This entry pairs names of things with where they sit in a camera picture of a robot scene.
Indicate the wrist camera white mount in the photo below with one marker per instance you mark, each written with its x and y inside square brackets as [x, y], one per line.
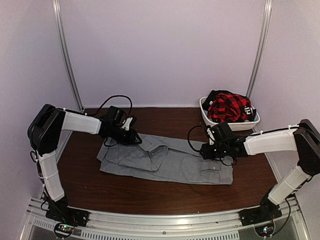
[128, 122]
[210, 136]

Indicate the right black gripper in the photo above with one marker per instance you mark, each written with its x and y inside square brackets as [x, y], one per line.
[207, 154]

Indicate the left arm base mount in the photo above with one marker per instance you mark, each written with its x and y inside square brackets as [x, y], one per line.
[67, 215]

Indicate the white plastic basket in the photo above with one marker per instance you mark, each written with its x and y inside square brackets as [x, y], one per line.
[235, 126]

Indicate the grey long sleeve shirt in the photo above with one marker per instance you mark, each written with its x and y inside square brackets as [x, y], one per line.
[164, 159]

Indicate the right circuit board with leds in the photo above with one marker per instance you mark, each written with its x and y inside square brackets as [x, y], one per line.
[265, 230]

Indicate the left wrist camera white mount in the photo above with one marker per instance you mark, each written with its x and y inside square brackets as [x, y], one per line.
[128, 122]

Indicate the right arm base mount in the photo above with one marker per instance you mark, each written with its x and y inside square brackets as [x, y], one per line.
[257, 215]

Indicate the red black plaid shirt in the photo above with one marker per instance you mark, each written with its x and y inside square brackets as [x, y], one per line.
[225, 107]

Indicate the black shirt in basket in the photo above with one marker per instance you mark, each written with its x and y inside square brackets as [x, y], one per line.
[212, 98]

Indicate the circuit board with leds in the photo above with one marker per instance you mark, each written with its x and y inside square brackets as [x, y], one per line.
[265, 230]
[62, 230]

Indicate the aluminium frame post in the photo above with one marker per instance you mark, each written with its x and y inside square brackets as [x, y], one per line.
[65, 53]
[265, 26]

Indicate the front aluminium rail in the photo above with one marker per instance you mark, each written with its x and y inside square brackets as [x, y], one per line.
[222, 225]

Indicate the right aluminium frame post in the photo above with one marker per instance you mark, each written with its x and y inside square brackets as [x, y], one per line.
[265, 26]

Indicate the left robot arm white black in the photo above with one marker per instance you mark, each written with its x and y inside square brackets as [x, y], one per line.
[44, 135]

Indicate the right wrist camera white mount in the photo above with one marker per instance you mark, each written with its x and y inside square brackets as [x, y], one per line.
[210, 136]

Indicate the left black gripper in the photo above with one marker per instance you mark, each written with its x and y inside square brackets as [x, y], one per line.
[130, 138]

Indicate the left circuit board with leds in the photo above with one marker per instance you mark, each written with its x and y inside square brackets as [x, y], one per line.
[62, 230]

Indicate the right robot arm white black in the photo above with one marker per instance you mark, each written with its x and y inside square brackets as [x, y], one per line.
[302, 138]

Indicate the left aluminium frame post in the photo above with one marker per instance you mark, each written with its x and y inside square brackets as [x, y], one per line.
[65, 53]

